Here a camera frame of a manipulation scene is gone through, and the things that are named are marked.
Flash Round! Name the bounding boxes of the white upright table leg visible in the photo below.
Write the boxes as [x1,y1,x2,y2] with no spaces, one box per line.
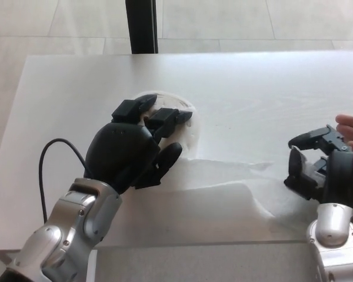
[86,249,98,282]

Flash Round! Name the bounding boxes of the white toilet paper roll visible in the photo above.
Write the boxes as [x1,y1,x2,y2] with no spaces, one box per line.
[134,90,315,229]

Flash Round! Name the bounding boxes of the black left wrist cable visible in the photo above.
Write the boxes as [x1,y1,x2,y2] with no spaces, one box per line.
[38,138,88,224]

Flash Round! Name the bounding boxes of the black vertical window post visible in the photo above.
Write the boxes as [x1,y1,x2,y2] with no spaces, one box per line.
[125,0,159,55]

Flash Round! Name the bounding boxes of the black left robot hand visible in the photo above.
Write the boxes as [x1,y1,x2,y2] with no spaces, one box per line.
[84,94,194,194]

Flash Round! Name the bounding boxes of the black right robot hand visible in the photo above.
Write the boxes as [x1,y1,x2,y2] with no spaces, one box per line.
[284,124,353,210]

